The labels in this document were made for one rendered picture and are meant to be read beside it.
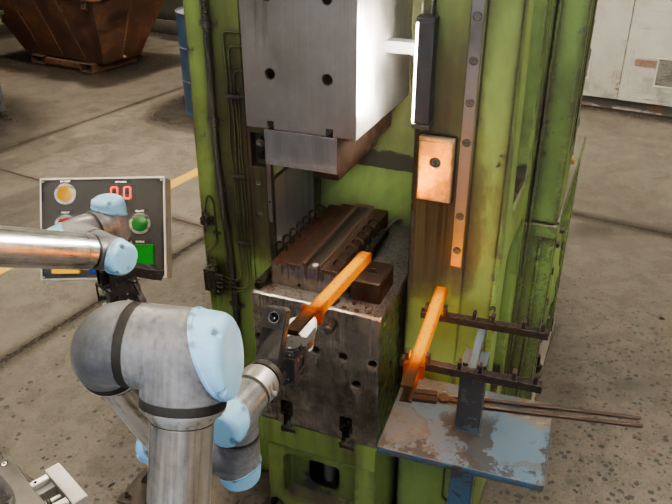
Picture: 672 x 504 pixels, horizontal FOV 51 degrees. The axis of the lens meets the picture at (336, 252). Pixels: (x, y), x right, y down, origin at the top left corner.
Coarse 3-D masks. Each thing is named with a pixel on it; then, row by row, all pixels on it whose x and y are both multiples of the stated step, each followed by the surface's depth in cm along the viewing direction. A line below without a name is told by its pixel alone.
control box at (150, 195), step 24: (48, 192) 193; (96, 192) 193; (120, 192) 193; (144, 192) 194; (168, 192) 199; (48, 216) 193; (72, 216) 193; (144, 216) 193; (168, 216) 198; (144, 240) 193; (168, 240) 197; (168, 264) 196
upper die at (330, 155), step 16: (272, 128) 178; (384, 128) 205; (272, 144) 179; (288, 144) 178; (304, 144) 176; (320, 144) 174; (336, 144) 172; (352, 144) 182; (368, 144) 194; (272, 160) 181; (288, 160) 180; (304, 160) 178; (320, 160) 176; (336, 160) 174; (352, 160) 184
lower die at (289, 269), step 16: (336, 208) 228; (352, 208) 225; (368, 208) 223; (320, 224) 217; (336, 224) 215; (368, 224) 215; (384, 224) 222; (304, 240) 208; (320, 240) 206; (288, 256) 200; (304, 256) 197; (336, 256) 197; (352, 256) 198; (272, 272) 198; (288, 272) 196; (304, 272) 194; (320, 272) 191; (336, 272) 189; (304, 288) 196; (320, 288) 194
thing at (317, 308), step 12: (360, 252) 174; (348, 264) 167; (360, 264) 167; (336, 276) 161; (348, 276) 161; (336, 288) 156; (324, 300) 151; (312, 312) 145; (324, 312) 150; (300, 324) 140
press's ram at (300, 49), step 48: (240, 0) 165; (288, 0) 161; (336, 0) 156; (384, 0) 170; (288, 48) 166; (336, 48) 161; (384, 48) 177; (288, 96) 172; (336, 96) 167; (384, 96) 183
